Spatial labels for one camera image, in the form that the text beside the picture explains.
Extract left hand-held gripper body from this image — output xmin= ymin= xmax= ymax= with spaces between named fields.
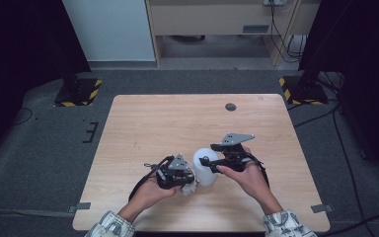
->
xmin=155 ymin=153 xmax=191 ymax=191

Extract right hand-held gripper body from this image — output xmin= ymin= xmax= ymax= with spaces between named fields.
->
xmin=209 ymin=131 xmax=257 ymax=173

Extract beige cloth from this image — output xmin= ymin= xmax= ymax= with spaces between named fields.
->
xmin=180 ymin=178 xmax=198 ymax=197

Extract white cylindrical cup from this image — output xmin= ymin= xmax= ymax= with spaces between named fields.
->
xmin=191 ymin=147 xmax=219 ymax=188

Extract person's left hand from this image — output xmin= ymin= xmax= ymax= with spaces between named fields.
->
xmin=127 ymin=178 xmax=179 ymax=217

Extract person's right hand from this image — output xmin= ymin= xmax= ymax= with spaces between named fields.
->
xmin=215 ymin=160 xmax=279 ymax=212

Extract black stand with striped base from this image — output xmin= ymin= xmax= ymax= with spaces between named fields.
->
xmin=278 ymin=33 xmax=330 ymax=107
xmin=53 ymin=58 xmax=104 ymax=108

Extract light wooden cabinet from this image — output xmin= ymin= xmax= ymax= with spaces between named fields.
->
xmin=144 ymin=0 xmax=321 ymax=69

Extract white power strip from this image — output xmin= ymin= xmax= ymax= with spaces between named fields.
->
xmin=263 ymin=0 xmax=289 ymax=8

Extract white panel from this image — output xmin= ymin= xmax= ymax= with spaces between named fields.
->
xmin=61 ymin=0 xmax=157 ymax=63

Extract black curtain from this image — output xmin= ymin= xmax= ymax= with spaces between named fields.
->
xmin=0 ymin=0 xmax=92 ymax=166
xmin=297 ymin=0 xmax=379 ymax=189

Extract right hand-held gripper black cable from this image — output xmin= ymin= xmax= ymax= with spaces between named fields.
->
xmin=250 ymin=157 xmax=271 ymax=190

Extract hand-held gripper black cable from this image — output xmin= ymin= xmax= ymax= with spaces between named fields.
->
xmin=127 ymin=155 xmax=176 ymax=202
xmin=250 ymin=157 xmax=271 ymax=190

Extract left hand-held gripper black cable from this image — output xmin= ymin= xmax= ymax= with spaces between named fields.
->
xmin=127 ymin=155 xmax=176 ymax=202

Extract black floor cable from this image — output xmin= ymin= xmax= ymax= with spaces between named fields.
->
xmin=331 ymin=107 xmax=368 ymax=229
xmin=10 ymin=107 xmax=35 ymax=126
xmin=322 ymin=212 xmax=379 ymax=237
xmin=292 ymin=107 xmax=338 ymax=129

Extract grey table edge bracket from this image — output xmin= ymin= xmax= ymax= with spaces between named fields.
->
xmin=67 ymin=201 xmax=93 ymax=214
xmin=310 ymin=203 xmax=336 ymax=214

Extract black hanging cables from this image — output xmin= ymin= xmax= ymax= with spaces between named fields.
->
xmin=268 ymin=2 xmax=308 ymax=64

